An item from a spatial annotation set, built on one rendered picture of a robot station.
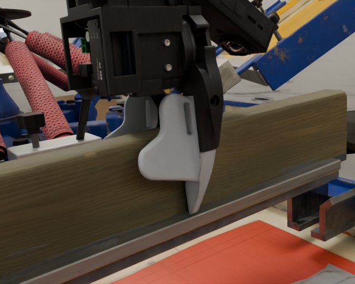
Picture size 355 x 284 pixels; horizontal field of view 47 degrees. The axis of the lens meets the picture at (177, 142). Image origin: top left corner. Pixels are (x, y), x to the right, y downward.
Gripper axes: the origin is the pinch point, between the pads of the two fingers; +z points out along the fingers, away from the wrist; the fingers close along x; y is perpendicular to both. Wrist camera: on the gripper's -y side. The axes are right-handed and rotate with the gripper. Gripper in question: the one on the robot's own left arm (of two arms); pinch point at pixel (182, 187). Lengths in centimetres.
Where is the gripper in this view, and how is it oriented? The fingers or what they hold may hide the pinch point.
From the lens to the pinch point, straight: 33.5
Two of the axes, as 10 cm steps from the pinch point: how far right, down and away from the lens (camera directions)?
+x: 5.7, 1.5, -8.1
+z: 0.7, 9.7, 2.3
